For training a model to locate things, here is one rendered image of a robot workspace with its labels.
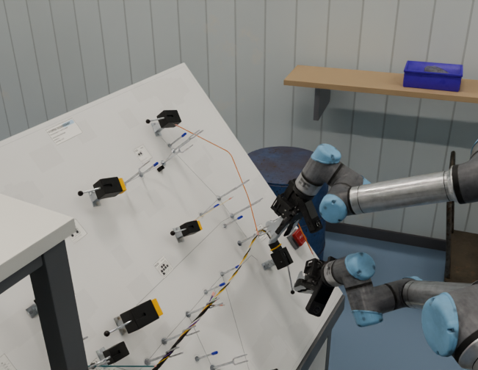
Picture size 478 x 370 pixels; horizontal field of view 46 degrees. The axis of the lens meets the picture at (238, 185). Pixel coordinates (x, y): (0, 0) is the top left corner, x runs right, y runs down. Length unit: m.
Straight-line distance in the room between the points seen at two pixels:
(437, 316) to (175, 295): 0.71
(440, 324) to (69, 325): 0.73
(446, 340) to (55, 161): 1.02
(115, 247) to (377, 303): 0.71
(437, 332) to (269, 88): 2.79
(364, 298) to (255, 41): 2.47
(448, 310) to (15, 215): 0.82
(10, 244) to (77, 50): 3.75
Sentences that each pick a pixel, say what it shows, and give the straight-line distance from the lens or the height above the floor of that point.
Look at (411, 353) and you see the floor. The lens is 3.25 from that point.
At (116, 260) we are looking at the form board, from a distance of 1.51.
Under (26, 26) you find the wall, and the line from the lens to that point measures 4.58.
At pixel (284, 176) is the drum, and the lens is 3.09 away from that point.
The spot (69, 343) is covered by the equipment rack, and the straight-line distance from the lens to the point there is 0.78.
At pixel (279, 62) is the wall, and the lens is 3.72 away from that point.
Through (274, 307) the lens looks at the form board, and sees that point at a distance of 1.84.
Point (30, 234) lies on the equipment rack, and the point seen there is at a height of 1.85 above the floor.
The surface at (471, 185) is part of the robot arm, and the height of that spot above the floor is 1.58.
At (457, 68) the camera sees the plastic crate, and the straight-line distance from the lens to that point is 3.42.
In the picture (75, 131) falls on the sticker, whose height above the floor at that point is 1.61.
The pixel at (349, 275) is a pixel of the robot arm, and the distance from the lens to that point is 1.55.
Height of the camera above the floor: 2.19
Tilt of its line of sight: 28 degrees down
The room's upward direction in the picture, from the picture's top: 1 degrees counter-clockwise
